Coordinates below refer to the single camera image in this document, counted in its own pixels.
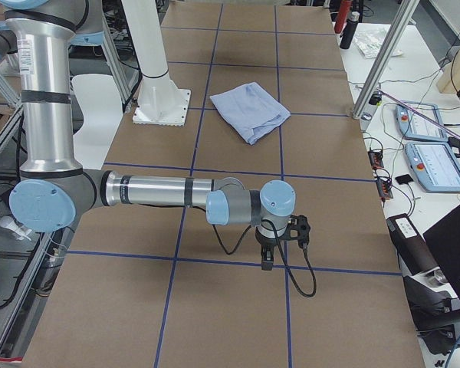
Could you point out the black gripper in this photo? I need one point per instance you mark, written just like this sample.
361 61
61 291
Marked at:
265 243

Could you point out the light blue striped shirt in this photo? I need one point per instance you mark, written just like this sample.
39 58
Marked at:
250 110

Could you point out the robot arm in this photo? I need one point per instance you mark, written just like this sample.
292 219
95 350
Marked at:
55 189

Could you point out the brown paper table cover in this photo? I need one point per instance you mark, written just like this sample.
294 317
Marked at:
146 287

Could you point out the brown cardboard roll box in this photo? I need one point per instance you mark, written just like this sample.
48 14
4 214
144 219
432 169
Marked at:
410 245

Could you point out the black monitor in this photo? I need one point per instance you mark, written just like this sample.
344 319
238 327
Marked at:
443 241

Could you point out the lower teach pendant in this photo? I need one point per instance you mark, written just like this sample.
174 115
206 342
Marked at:
435 166

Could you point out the teach pendant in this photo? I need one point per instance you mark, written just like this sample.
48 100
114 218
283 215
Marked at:
413 127
435 166

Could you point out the upper teach pendant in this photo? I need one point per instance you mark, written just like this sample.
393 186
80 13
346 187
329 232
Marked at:
413 127

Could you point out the white plastic chair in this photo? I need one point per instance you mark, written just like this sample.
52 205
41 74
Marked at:
102 109

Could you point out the clear plastic bag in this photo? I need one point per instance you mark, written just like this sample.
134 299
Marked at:
369 42

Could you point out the black water bottle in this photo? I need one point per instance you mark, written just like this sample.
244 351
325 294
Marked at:
349 30

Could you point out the red water bottle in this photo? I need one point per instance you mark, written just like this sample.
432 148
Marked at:
342 15

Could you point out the white power strip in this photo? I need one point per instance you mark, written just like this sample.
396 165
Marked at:
18 231

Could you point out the aluminium frame post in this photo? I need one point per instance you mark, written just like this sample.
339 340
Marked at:
391 40

